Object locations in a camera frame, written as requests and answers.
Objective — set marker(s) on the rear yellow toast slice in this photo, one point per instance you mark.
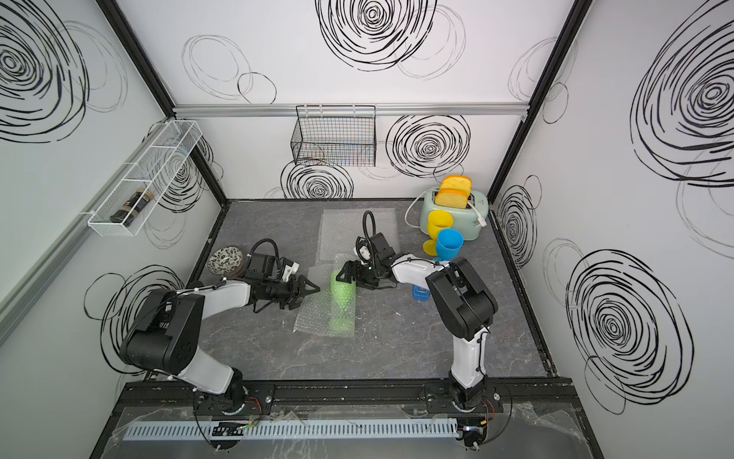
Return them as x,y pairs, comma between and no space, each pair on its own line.
458,183

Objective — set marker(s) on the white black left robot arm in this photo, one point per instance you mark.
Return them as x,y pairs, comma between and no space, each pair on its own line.
164,336

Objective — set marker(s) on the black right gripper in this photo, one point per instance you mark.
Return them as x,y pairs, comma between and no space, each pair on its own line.
349,269

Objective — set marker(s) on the front yellow toast slice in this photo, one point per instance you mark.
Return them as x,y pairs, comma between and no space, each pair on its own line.
451,198

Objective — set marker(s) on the blue plastic wine glass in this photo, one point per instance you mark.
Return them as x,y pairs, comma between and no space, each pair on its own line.
449,243

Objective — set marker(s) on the aluminium wall rail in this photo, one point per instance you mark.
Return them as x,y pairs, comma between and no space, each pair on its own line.
247,110

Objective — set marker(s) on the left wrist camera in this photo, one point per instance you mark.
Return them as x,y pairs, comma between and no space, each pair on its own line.
288,268

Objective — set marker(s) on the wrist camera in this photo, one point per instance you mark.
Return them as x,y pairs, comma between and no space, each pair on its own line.
288,268
362,249

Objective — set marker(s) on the patterned small bowl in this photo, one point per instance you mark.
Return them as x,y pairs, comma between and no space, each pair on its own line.
226,261

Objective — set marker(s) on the white wire wall shelf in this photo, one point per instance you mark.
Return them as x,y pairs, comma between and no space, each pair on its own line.
161,156

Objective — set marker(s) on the dark item in shelf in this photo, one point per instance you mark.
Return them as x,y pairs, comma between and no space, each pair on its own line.
132,208

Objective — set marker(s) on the white slotted cable duct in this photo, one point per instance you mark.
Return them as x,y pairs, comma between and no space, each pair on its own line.
221,431

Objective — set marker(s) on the green plastic wine glass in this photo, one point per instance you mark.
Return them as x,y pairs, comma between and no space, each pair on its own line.
342,320

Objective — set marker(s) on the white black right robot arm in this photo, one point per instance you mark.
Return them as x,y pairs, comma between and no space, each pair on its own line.
463,301

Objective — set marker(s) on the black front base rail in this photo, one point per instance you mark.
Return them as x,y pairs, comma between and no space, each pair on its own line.
433,396

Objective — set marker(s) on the blue tape dispenser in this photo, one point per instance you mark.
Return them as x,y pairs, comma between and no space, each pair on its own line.
420,294

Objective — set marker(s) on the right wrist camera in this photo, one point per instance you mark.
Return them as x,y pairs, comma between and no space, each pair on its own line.
362,249

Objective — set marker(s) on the black wire wall basket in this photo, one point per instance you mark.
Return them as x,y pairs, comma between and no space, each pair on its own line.
344,141

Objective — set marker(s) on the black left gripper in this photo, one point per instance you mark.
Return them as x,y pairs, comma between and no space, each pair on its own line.
294,292

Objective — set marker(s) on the yellow toast slice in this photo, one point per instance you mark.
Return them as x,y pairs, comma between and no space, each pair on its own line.
451,198
458,183

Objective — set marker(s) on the mint green toaster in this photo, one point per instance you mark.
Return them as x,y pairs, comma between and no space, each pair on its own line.
469,220

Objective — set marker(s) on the yellow plastic wine glass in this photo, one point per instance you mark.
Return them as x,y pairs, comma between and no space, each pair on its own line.
437,221

